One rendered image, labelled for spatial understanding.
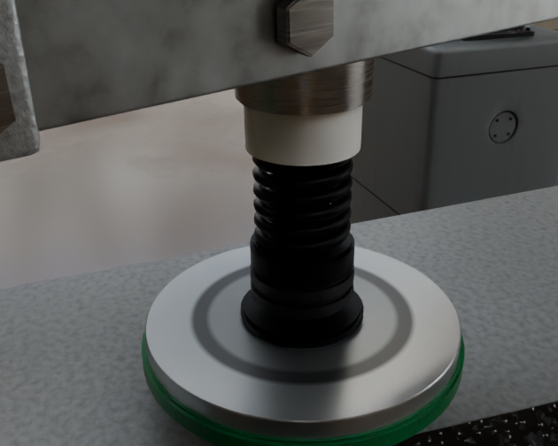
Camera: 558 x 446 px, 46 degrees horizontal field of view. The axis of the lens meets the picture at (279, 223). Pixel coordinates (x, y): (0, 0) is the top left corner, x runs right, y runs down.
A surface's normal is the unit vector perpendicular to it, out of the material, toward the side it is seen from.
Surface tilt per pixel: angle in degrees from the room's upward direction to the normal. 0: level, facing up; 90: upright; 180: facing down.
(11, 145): 90
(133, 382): 0
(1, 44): 90
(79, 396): 0
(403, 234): 0
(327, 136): 90
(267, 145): 90
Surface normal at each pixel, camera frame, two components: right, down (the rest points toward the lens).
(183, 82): 0.58, 0.35
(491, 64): 0.35, 0.40
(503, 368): -0.01, -0.90
